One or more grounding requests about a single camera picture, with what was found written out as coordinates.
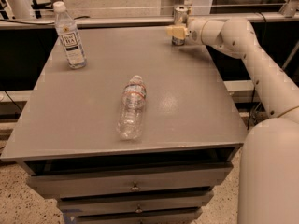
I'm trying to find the upright labelled tea bottle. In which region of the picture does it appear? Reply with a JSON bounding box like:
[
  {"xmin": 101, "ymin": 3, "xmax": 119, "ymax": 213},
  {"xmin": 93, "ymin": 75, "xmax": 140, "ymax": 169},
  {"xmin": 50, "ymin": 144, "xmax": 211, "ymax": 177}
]
[{"xmin": 53, "ymin": 1, "xmax": 87, "ymax": 69}]

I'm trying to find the grey metal rail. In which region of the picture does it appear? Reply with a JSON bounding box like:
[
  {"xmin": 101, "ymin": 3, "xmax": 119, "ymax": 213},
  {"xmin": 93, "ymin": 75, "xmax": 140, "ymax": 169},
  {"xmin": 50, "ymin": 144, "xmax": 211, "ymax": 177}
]
[{"xmin": 0, "ymin": 12, "xmax": 299, "ymax": 30}]

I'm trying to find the white pipe top left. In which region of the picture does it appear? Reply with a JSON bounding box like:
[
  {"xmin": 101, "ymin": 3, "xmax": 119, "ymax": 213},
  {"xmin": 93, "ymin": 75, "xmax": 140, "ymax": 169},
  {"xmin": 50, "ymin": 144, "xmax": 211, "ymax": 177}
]
[{"xmin": 6, "ymin": 0, "xmax": 36, "ymax": 19}]

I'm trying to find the clear plastic water bottle lying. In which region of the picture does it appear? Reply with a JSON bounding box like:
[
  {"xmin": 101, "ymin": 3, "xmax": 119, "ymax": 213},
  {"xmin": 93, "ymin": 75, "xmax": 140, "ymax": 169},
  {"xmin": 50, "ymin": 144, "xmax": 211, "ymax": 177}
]
[{"xmin": 117, "ymin": 75, "xmax": 147, "ymax": 140}]

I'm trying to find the middle grey drawer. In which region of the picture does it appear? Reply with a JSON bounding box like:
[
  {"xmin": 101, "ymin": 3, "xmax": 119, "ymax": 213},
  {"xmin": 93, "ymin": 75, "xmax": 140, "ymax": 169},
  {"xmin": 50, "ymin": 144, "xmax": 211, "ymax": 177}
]
[{"xmin": 59, "ymin": 189, "xmax": 214, "ymax": 217}]

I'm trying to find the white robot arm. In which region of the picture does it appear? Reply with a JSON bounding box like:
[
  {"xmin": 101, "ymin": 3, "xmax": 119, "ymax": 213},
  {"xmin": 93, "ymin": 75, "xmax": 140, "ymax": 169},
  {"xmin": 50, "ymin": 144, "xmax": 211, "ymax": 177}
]
[{"xmin": 166, "ymin": 18, "xmax": 299, "ymax": 224}]

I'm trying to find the bottom grey drawer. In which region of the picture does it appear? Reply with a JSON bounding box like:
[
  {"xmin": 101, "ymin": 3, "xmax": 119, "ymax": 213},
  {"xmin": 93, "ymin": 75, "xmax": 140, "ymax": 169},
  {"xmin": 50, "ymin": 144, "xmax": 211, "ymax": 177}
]
[{"xmin": 76, "ymin": 208, "xmax": 202, "ymax": 224}]

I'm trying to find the top grey drawer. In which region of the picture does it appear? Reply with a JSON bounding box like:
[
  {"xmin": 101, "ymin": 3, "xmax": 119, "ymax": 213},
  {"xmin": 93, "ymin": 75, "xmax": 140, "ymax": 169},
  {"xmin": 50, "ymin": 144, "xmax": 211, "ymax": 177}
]
[{"xmin": 28, "ymin": 162, "xmax": 233, "ymax": 199}]

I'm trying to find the silver blue redbull can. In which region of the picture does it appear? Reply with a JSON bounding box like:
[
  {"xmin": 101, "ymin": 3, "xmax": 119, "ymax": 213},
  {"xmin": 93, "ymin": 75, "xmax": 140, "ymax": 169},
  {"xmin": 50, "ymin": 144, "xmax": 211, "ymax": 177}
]
[{"xmin": 172, "ymin": 7, "xmax": 188, "ymax": 46}]

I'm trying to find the black cable on left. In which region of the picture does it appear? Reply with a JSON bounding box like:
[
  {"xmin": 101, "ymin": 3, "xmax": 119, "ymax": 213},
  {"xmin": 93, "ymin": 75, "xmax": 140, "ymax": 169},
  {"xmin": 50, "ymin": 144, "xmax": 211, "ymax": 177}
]
[{"xmin": 0, "ymin": 89, "xmax": 23, "ymax": 114}]

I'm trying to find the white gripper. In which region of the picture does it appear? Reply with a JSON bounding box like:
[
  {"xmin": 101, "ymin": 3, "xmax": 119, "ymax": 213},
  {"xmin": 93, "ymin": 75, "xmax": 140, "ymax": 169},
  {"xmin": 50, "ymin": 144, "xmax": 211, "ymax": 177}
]
[{"xmin": 165, "ymin": 19, "xmax": 206, "ymax": 44}]

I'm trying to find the grey drawer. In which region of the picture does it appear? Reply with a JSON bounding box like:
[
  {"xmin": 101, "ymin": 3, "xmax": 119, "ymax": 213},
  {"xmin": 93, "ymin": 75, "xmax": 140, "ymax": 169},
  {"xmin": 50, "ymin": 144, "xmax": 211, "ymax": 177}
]
[
  {"xmin": 59, "ymin": 189, "xmax": 214, "ymax": 217},
  {"xmin": 28, "ymin": 162, "xmax": 233, "ymax": 199},
  {"xmin": 76, "ymin": 208, "xmax": 202, "ymax": 224}
]

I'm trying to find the grey drawer cabinet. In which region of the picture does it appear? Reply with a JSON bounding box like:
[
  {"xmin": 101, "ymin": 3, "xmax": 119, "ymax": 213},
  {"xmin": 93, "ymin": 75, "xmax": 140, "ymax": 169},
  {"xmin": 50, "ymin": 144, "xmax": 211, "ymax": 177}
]
[{"xmin": 2, "ymin": 27, "xmax": 247, "ymax": 224}]

